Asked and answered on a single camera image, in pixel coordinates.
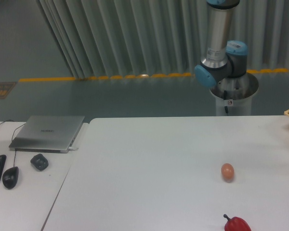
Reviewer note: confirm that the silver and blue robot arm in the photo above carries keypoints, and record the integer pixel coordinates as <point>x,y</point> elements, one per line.
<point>222,58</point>

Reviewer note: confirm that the red bell pepper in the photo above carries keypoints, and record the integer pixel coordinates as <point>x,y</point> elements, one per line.
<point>236,224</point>

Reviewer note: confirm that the white usb plug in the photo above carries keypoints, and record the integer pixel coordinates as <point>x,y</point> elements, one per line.
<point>73,148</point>

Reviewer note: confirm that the brown egg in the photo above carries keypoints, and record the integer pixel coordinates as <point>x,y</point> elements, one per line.
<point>227,172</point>

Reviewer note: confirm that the silver closed laptop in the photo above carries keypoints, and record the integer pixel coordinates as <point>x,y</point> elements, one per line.
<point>50,134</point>

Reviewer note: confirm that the small black plastic holder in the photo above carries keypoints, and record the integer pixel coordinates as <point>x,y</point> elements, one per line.
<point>40,162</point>

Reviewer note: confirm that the black computer mouse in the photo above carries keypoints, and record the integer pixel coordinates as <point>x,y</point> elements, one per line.
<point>10,177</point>

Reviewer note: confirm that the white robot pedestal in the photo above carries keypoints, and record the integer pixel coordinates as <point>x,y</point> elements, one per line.
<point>233,96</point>

